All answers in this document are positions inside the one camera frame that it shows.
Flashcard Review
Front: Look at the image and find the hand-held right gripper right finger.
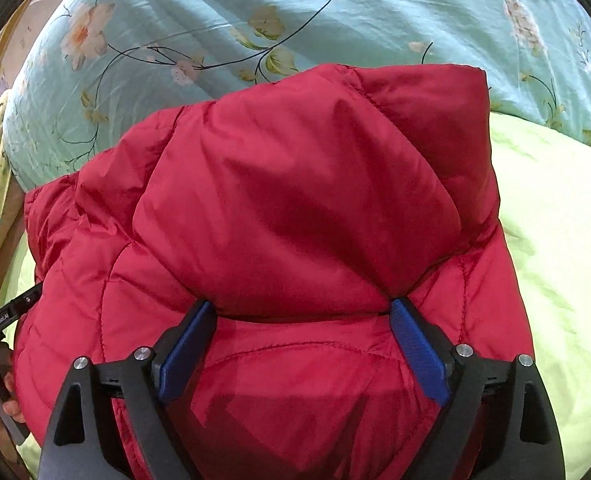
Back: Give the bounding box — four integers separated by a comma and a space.
390, 297, 563, 480

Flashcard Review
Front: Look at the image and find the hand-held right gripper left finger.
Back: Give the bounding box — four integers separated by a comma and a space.
38, 300, 219, 480

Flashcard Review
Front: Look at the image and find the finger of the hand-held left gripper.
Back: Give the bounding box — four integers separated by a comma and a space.
4, 281, 45, 317

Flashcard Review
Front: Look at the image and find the red quilted jacket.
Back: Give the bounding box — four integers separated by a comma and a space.
12, 62, 535, 480

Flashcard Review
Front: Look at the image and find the light green bed sheet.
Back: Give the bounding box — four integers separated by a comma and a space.
0, 110, 591, 480

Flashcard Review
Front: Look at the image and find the teal floral pillow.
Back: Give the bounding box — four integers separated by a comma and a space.
3, 0, 591, 196

